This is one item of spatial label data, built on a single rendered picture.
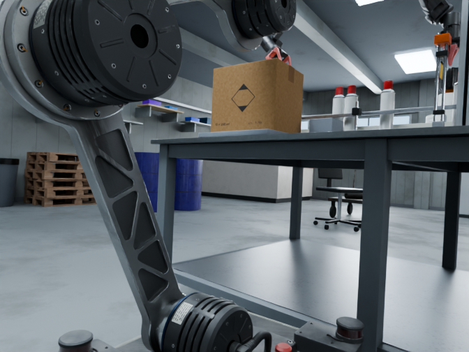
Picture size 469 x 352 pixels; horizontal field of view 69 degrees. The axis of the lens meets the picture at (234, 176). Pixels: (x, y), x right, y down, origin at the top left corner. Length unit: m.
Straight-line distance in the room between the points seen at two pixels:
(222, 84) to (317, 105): 9.06
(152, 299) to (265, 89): 0.85
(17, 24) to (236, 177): 8.17
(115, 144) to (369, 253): 0.75
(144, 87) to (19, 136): 6.56
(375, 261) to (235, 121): 0.72
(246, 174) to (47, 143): 4.34
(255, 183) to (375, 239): 7.33
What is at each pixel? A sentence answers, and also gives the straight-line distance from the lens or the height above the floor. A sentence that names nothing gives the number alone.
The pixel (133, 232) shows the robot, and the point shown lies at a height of 0.56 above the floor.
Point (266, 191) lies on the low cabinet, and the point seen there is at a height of 0.27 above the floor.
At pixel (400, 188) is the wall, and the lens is 9.59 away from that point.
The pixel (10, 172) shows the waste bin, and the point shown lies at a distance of 6.20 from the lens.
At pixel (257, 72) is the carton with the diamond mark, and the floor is 1.07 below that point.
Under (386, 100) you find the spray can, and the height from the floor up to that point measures 1.00.
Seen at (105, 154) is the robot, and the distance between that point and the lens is 0.68.
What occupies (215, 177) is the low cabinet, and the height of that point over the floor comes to 0.53.
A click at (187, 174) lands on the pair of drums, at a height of 0.61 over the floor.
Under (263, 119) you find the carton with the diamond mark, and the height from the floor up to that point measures 0.89.
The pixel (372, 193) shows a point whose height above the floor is 0.65.
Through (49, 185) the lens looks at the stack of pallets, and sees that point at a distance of 6.22.
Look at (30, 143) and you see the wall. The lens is 7.12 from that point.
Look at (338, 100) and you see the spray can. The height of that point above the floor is 1.02.
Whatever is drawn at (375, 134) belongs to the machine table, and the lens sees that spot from 1.03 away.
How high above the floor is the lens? 0.70
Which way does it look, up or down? 1 degrees down
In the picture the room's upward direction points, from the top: 3 degrees clockwise
